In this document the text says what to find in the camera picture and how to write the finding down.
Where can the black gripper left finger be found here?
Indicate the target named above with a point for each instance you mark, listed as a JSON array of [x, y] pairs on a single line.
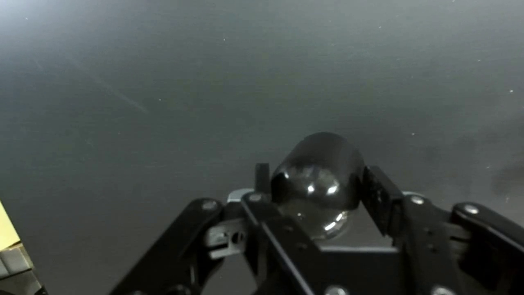
[[263, 240]]

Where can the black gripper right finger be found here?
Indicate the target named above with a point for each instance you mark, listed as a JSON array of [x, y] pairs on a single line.
[[432, 240]]

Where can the black dome spray tin lid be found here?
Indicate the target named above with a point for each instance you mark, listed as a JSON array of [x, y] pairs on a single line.
[[322, 165]]

